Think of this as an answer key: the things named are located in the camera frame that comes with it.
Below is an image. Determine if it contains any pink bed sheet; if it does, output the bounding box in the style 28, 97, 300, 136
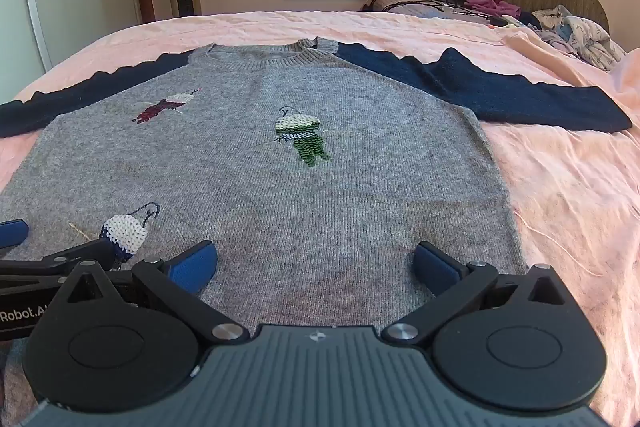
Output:
0, 11, 640, 413

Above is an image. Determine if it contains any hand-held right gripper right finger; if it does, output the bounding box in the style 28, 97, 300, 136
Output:
381, 241, 573, 350

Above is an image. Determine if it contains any patterned pillow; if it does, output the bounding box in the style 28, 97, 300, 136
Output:
361, 0, 493, 26

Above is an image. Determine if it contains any grey sweater with navy sleeves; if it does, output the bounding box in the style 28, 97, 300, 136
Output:
0, 38, 634, 427

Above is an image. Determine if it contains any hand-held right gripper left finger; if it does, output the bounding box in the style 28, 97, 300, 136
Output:
64, 241, 250, 350

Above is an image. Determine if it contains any pile of patterned clothes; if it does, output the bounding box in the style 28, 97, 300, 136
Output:
531, 5, 627, 72

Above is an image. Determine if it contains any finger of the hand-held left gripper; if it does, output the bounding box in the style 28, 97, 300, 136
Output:
42, 239, 119, 272
0, 219, 29, 251

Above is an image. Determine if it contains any purple garment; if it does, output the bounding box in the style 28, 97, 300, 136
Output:
464, 0, 522, 20

